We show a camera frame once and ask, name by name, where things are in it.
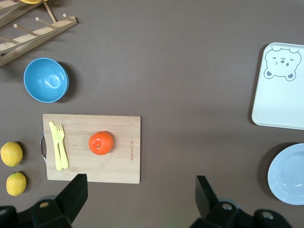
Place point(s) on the yellow plastic fork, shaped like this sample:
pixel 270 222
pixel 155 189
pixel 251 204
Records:
pixel 63 154

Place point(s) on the small yellow lemon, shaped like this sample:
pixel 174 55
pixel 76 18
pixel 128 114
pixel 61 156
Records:
pixel 16 184

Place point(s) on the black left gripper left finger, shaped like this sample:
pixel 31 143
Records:
pixel 71 197

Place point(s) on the yellow plastic cup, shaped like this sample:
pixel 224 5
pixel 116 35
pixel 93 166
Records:
pixel 32 1

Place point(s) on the pale blue round plate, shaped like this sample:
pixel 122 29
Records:
pixel 289 175

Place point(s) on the orange mandarin fruit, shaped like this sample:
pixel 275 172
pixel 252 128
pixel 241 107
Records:
pixel 101 143

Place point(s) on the large yellow lemon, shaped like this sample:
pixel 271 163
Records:
pixel 11 154

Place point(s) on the bamboo cutting board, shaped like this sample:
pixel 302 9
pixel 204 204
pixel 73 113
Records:
pixel 80 166

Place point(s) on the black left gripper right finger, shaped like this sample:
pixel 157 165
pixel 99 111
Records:
pixel 206 197

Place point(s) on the blue bowl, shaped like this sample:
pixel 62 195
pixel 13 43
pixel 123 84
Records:
pixel 45 80

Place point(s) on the cream tray with bear print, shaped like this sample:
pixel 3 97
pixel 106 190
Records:
pixel 280 102

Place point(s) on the wooden dish rack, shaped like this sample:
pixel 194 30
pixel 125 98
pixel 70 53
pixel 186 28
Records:
pixel 47 28

